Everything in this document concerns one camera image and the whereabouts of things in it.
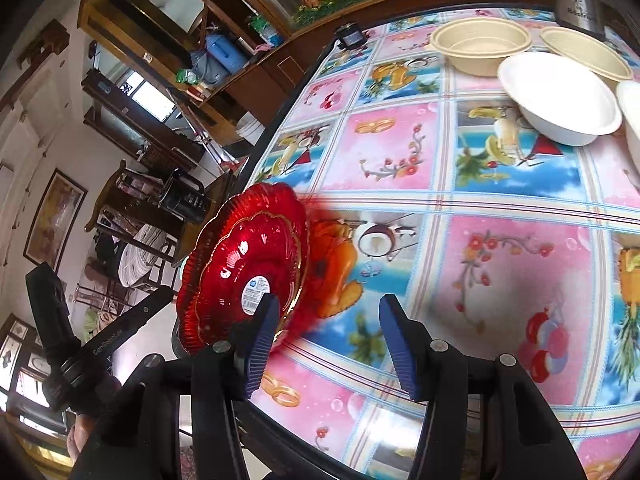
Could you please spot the wooden side table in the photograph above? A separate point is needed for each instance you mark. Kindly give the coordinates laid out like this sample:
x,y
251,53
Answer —
x,y
200,232

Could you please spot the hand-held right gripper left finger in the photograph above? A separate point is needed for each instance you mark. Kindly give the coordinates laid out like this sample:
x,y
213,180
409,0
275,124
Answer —
x,y
261,345

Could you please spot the beige bowl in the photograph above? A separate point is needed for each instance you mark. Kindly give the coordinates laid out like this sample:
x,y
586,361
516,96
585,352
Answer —
x,y
480,47
585,55

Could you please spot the large red glass plate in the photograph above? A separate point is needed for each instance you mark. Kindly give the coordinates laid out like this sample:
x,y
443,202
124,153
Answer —
x,y
235,200

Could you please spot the striped seat cushion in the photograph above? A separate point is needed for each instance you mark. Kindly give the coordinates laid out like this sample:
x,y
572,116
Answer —
x,y
142,255

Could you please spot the green and white packet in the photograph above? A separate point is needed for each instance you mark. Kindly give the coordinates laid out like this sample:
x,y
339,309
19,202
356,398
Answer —
x,y
264,27

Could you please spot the printed fruit tablecloth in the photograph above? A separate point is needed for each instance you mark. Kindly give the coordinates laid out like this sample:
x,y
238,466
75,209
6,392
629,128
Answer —
x,y
450,220

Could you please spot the grey thermos jug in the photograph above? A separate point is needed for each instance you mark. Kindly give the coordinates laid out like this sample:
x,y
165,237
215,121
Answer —
x,y
205,70

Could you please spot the white foam bowl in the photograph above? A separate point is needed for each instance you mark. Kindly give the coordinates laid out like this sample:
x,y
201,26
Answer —
x,y
631,125
555,95

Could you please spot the black dining table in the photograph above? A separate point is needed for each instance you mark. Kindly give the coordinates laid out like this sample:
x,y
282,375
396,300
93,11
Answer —
x,y
260,145

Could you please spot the wooden chair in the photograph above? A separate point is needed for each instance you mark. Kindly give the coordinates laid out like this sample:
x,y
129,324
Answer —
x,y
107,195

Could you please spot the black kettle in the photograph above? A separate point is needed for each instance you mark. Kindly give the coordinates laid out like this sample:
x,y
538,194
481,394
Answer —
x,y
182,199

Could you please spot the blue thermos jug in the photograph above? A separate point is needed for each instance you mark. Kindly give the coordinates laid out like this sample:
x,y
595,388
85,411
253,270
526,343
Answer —
x,y
227,52

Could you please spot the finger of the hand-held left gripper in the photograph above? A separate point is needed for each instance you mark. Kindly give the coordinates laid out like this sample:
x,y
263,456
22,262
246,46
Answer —
x,y
135,316

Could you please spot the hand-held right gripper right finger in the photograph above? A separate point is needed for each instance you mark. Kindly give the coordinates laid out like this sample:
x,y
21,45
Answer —
x,y
400,350

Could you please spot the white plastic bucket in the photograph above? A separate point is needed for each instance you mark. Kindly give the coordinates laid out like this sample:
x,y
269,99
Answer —
x,y
250,130

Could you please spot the small black device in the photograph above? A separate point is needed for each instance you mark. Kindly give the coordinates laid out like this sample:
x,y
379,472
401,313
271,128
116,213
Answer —
x,y
352,36

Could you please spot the framed wall picture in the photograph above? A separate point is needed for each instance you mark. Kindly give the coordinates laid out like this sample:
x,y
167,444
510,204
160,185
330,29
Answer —
x,y
55,220

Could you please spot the green snack packet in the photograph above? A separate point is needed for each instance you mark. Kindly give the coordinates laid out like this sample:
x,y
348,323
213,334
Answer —
x,y
186,76

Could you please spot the person's left hand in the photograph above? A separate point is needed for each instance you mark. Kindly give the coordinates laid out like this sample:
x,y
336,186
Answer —
x,y
80,442

